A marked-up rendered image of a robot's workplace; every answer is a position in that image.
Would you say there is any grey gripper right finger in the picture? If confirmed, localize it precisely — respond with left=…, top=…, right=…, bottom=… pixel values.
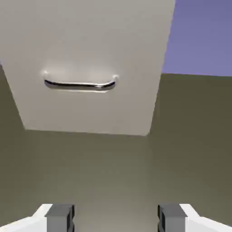
left=157, top=203, right=232, bottom=232

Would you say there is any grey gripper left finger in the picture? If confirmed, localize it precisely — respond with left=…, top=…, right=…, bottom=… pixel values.
left=0, top=203, right=75, bottom=232

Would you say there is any pale grey drawer front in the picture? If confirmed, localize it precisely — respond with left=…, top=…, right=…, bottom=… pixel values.
left=0, top=0, right=176, bottom=137

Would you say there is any pale grey cabinet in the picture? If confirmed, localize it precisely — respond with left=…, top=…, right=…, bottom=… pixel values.
left=0, top=0, right=176, bottom=137

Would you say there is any curved silver drawer handle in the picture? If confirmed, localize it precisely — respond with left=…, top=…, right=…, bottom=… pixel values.
left=42, top=70, right=120, bottom=93

